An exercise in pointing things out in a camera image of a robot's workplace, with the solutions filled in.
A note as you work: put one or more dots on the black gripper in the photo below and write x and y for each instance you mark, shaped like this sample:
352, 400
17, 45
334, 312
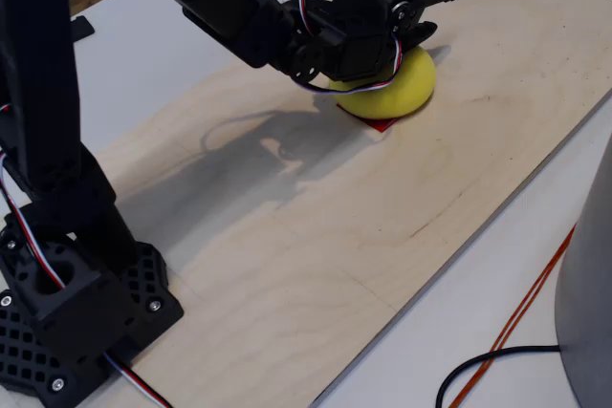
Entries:
370, 4

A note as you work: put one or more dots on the round yellow sponge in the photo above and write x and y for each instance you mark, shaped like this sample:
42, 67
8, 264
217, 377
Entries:
406, 88

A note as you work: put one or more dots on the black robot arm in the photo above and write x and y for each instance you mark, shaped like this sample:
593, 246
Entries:
43, 92

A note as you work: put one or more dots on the red square plastic plate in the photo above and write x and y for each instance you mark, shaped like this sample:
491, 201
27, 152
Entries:
382, 125

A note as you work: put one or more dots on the light plywood board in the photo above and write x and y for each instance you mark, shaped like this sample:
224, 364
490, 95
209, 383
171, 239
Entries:
334, 236

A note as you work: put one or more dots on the large grey round shade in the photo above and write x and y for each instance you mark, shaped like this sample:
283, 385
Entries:
588, 284

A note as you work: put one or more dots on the black stand with flat foot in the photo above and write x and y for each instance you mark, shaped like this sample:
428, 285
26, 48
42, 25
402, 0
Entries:
82, 26

